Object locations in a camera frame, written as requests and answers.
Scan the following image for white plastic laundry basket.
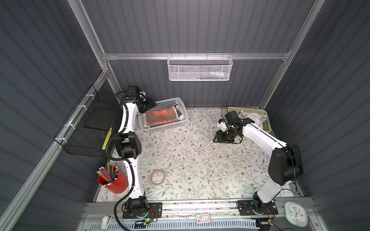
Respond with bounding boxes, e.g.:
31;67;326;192
138;97;189;133

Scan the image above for orange towel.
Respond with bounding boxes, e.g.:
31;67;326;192
144;106;179;128

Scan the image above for green perforated plastic basket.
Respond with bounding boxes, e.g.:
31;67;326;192
227;107;272;133

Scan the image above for blue beige Doraemon towel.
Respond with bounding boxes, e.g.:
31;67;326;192
174;104;184;121

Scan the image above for white towel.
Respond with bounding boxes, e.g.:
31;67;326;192
239;111;267;129

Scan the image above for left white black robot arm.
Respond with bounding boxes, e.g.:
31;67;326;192
112;86;156;200

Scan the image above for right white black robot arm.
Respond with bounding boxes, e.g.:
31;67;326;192
213;111;304;205

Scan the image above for clear tape roll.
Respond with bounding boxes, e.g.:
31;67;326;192
149;169;167;186

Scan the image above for red pencil cup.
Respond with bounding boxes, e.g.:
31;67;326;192
96;163;129;194

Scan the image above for red white label card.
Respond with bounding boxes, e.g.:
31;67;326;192
196;213;211;224

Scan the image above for white round clock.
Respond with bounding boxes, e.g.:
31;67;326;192
284;202;308;227

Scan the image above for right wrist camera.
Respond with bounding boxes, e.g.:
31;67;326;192
217;119;228;131

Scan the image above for white wire wall basket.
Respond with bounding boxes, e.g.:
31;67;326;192
167;55;233;81

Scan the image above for black wire wall basket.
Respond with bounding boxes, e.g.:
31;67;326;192
55;84;122;157

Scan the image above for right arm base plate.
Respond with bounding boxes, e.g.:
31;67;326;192
236;199;278;216

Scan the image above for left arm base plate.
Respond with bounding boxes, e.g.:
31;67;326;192
121;203;163;219

